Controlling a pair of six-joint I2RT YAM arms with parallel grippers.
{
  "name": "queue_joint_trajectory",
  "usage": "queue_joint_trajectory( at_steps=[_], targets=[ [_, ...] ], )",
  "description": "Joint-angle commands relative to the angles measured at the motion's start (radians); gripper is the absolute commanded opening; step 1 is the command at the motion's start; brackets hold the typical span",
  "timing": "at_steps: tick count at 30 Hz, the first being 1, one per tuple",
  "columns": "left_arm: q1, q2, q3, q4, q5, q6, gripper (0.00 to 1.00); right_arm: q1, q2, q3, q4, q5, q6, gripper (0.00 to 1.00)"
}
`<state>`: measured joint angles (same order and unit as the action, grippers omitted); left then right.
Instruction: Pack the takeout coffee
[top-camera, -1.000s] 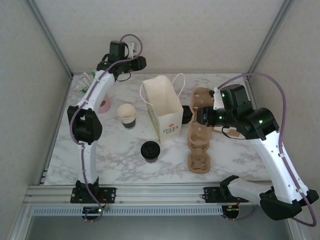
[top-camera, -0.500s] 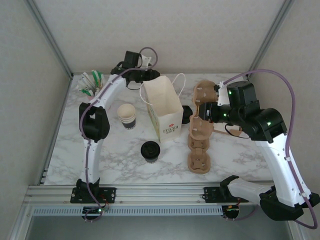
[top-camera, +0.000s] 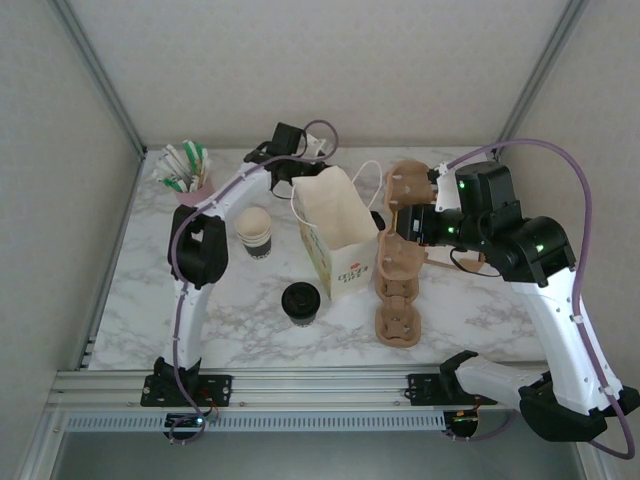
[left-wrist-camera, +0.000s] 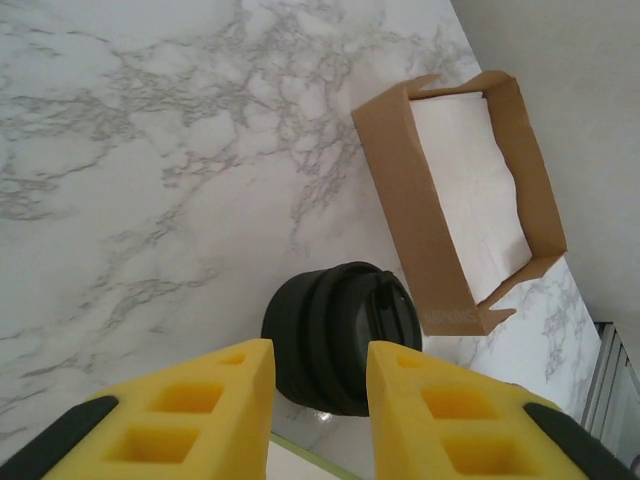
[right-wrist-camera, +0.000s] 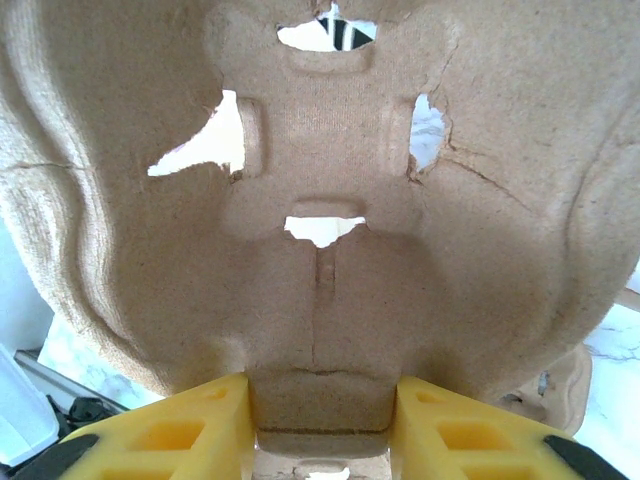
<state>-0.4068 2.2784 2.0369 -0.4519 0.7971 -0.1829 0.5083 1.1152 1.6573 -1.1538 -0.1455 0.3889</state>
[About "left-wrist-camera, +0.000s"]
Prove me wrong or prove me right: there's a stack of white napkins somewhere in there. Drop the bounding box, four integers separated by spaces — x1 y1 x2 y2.
409 90 533 306

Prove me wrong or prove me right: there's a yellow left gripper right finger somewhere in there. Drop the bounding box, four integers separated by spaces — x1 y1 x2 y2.
366 339 639 480

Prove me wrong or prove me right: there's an aluminium side rail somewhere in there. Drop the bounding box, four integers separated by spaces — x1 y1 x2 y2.
582 319 640 451

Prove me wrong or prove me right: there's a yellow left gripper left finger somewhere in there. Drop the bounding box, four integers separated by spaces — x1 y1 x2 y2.
9 338 275 480

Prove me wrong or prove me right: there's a brown cardboard napkin box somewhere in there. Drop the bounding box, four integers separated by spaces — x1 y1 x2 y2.
350 70 570 337

